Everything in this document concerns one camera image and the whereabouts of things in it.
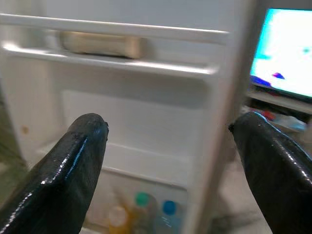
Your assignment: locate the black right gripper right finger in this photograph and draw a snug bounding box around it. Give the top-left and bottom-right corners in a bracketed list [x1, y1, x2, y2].
[228, 112, 312, 234]

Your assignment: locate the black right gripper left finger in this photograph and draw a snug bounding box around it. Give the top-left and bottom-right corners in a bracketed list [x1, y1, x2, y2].
[0, 113, 109, 234]

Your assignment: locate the white fridge door shelf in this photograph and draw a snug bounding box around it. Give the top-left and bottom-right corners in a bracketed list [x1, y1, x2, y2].
[36, 141, 196, 191]
[0, 13, 230, 77]

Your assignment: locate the white fridge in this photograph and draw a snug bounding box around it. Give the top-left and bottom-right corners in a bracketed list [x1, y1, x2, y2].
[0, 0, 258, 234]

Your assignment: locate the white television stand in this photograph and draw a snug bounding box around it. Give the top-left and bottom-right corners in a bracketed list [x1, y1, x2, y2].
[245, 85, 312, 116]

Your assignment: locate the clear bottle green cap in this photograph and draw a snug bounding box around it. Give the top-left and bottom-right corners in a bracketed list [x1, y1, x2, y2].
[131, 191, 159, 234]

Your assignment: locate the clear bottle blue cap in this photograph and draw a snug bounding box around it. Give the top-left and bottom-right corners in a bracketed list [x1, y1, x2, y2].
[156, 199, 184, 234]

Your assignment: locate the flat screen television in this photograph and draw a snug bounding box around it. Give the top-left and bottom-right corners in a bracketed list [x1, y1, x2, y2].
[249, 8, 312, 102]

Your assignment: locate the beige box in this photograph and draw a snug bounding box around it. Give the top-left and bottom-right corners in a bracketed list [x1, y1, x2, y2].
[60, 31, 148, 59]

